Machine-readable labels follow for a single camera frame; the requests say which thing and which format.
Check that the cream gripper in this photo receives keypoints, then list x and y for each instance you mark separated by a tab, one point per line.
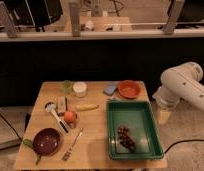
163	115

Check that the dark red grape bunch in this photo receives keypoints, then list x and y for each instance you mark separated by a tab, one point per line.
125	139

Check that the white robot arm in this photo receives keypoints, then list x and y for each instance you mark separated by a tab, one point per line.
180	82

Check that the white plastic cup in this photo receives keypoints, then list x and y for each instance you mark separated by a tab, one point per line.
80	89

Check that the green plastic cup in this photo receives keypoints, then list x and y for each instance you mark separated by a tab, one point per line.
67	86

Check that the green plastic tray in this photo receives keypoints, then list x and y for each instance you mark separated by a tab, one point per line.
138	117

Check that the orange plastic bowl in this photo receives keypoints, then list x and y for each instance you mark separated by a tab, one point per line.
128	89

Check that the blue sponge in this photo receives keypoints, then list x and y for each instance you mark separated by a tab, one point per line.
110	89

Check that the yellow banana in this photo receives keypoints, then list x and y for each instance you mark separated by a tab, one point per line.
86	107

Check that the orange fruit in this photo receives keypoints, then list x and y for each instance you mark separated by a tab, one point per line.
70	116

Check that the silver fork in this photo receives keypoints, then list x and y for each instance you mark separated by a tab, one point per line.
68	153

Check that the small wooden block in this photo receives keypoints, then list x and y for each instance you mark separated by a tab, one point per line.
61	104

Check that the dark red bowl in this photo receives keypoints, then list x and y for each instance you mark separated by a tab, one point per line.
47	142

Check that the green leafy vegetable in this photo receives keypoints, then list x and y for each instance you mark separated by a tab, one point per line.
29	143

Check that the black monitor upper left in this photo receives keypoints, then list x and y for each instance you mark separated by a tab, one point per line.
34	12

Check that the white handled brush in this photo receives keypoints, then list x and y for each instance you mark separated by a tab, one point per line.
50	107

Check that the metal frame rail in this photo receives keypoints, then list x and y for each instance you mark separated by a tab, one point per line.
112	19

